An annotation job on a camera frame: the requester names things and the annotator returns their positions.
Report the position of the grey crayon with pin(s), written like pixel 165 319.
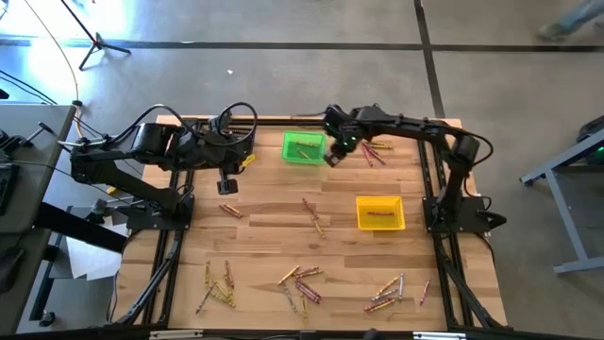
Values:
pixel 401 286
pixel 290 298
pixel 383 295

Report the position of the yellow plastic basket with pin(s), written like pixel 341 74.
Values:
pixel 380 222

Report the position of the green plastic basket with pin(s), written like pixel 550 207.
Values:
pixel 290 158

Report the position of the grey metal table frame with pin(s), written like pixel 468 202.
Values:
pixel 571 236

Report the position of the black aluminium table frame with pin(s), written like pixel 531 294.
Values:
pixel 292 122

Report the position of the black device with green light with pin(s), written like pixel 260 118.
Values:
pixel 594 128

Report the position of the black power adapter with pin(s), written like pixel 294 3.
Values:
pixel 100 208

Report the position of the grey desk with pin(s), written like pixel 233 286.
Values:
pixel 33 141

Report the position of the person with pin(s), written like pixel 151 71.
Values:
pixel 578 14

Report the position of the black desk clamp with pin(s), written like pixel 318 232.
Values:
pixel 11 141

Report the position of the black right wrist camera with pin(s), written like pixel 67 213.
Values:
pixel 335 118

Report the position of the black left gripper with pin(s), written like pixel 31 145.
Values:
pixel 222 153

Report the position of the black desk beam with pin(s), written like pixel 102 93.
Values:
pixel 80 226

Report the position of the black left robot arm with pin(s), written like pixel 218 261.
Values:
pixel 118 183

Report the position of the black caster wheel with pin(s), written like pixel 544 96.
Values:
pixel 46 319

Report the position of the white paper sheet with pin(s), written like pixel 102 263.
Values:
pixel 89 262

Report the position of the black tripod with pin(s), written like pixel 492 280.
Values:
pixel 96 44

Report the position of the silver metal bracket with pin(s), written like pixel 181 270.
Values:
pixel 439 336
pixel 174 334

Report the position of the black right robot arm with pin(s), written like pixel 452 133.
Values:
pixel 410 126

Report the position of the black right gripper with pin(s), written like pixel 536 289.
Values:
pixel 351 134

